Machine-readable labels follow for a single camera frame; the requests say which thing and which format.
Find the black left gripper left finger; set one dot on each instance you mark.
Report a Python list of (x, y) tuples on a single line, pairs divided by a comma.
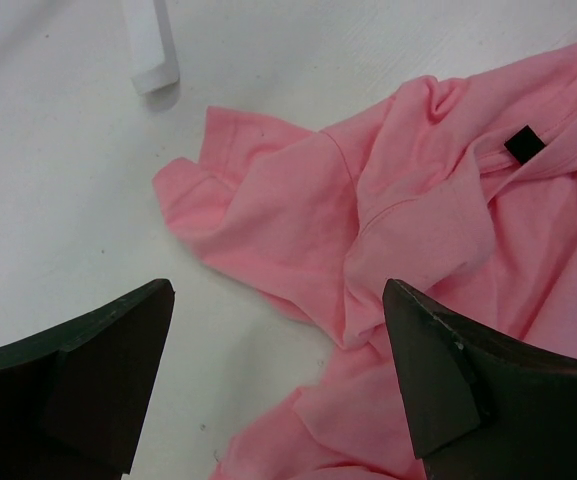
[(74, 397)]

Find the pink t shirt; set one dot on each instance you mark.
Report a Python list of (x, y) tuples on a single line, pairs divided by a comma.
[(464, 188)]

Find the white metal clothes rack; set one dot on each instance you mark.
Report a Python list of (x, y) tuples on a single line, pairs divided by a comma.
[(153, 55)]

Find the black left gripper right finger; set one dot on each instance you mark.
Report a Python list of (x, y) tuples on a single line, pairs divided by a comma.
[(479, 404)]

